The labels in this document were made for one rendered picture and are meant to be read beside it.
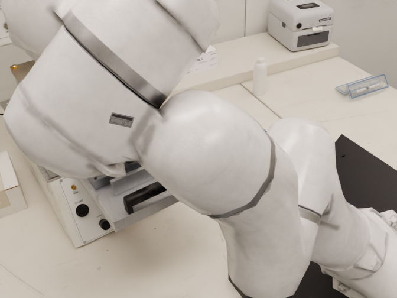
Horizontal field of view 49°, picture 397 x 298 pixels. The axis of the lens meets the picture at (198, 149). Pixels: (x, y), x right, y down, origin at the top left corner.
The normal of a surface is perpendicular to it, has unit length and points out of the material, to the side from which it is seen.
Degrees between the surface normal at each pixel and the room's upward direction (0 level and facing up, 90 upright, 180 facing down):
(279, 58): 0
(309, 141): 37
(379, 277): 57
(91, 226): 65
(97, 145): 80
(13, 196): 89
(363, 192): 43
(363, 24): 90
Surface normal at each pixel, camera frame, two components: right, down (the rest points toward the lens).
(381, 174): -0.62, -0.35
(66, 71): -0.15, 0.06
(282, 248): 0.22, 0.53
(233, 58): -0.04, -0.79
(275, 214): 0.50, 0.64
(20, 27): -0.24, 0.54
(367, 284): -0.40, 0.32
